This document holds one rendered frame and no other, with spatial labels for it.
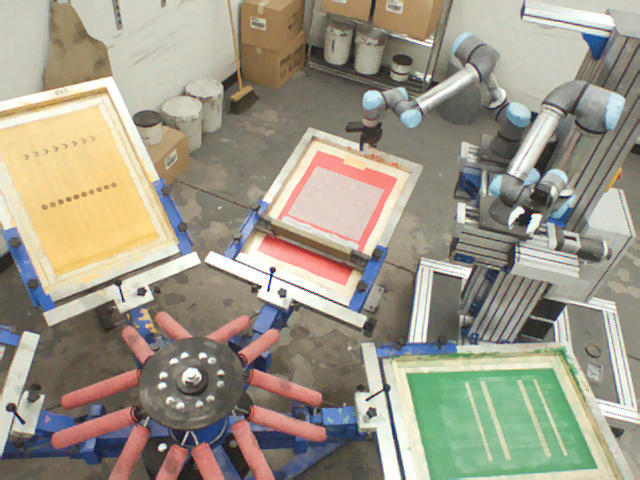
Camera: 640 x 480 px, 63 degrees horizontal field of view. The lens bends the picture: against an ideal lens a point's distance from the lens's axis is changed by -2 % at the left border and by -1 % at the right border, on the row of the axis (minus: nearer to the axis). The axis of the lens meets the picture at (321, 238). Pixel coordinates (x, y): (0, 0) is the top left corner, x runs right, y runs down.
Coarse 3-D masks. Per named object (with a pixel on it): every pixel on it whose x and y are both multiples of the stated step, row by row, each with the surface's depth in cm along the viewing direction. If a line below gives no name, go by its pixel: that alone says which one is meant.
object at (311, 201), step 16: (320, 160) 250; (336, 160) 250; (304, 176) 246; (320, 176) 245; (336, 176) 245; (304, 192) 241; (320, 192) 241; (336, 192) 241; (288, 208) 236; (304, 208) 236; (320, 208) 236; (320, 224) 232; (272, 240) 228; (272, 256) 224; (288, 256) 224; (304, 256) 224
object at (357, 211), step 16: (352, 176) 245; (368, 176) 245; (384, 176) 245; (352, 192) 240; (368, 192) 240; (384, 192) 240; (336, 208) 236; (352, 208) 236; (368, 208) 236; (336, 224) 232; (352, 224) 232; (368, 224) 231; (352, 240) 227; (320, 256) 223; (320, 272) 220; (336, 272) 219
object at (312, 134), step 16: (304, 144) 251; (336, 144) 252; (352, 144) 251; (288, 160) 246; (384, 160) 247; (400, 160) 245; (288, 176) 243; (416, 176) 240; (272, 192) 237; (400, 208) 231; (384, 240) 223; (240, 256) 220; (304, 288) 212; (320, 288) 212
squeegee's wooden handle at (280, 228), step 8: (272, 224) 220; (280, 224) 220; (280, 232) 222; (288, 232) 219; (296, 232) 217; (304, 232) 217; (296, 240) 222; (304, 240) 219; (312, 240) 216; (320, 240) 215; (328, 240) 215; (320, 248) 218; (328, 248) 215; (336, 248) 213; (344, 248) 213; (336, 256) 218; (344, 256) 215
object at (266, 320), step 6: (264, 306) 203; (270, 306) 203; (264, 312) 201; (270, 312) 201; (276, 312) 201; (258, 318) 200; (264, 318) 200; (270, 318) 200; (258, 324) 199; (264, 324) 199; (270, 324) 199; (258, 330) 197; (264, 330) 197
